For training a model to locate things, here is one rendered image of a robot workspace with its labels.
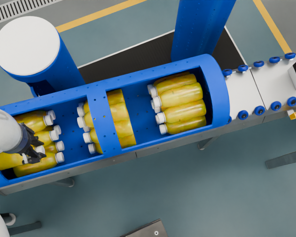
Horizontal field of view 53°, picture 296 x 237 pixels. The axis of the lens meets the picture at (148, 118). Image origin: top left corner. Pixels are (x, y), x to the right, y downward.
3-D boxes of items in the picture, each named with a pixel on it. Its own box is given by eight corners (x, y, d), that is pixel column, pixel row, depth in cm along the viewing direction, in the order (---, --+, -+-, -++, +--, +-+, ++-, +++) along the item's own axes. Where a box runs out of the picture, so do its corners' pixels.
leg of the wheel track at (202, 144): (206, 148, 220) (229, 130, 159) (198, 151, 220) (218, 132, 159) (203, 141, 221) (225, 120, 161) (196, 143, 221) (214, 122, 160)
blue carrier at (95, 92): (218, 131, 126) (238, 114, 99) (11, 189, 120) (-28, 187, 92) (197, 71, 133) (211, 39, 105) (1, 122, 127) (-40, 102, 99)
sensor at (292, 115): (296, 118, 133) (301, 115, 128) (290, 120, 133) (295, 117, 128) (289, 102, 135) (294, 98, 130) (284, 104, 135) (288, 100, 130)
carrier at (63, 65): (56, 88, 216) (53, 126, 209) (-2, 16, 131) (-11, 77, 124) (95, 87, 216) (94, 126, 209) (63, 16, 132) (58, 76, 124)
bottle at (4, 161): (-11, 150, 107) (35, 139, 108) (-1, 158, 113) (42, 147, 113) (-12, 167, 104) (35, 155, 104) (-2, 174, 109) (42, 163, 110)
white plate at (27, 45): (-3, 15, 130) (-2, 17, 131) (-11, 75, 123) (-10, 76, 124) (61, 15, 130) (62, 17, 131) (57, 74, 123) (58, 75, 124)
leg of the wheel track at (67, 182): (75, 185, 213) (46, 180, 152) (67, 187, 212) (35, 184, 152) (73, 177, 214) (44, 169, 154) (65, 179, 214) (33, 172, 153)
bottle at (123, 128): (128, 115, 114) (86, 126, 113) (129, 120, 108) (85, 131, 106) (132, 131, 116) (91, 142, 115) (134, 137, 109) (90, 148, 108)
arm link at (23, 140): (18, 114, 82) (27, 120, 88) (-15, 123, 81) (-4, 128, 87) (24, 146, 80) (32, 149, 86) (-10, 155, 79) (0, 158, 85)
